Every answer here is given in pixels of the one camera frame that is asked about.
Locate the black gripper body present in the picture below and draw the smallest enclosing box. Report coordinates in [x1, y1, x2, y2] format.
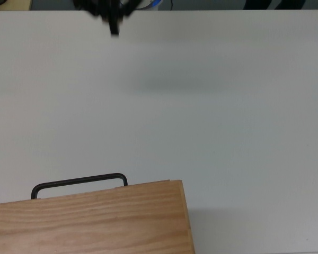
[73, 0, 142, 20]

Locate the wooden drawer with black handle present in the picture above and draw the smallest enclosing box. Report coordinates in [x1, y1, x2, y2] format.
[31, 173, 129, 199]

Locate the white and blue round object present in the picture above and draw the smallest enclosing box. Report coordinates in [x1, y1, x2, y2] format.
[142, 0, 164, 10]

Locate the light wooden cabinet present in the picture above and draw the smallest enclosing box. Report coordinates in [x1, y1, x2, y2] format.
[0, 179, 196, 254]

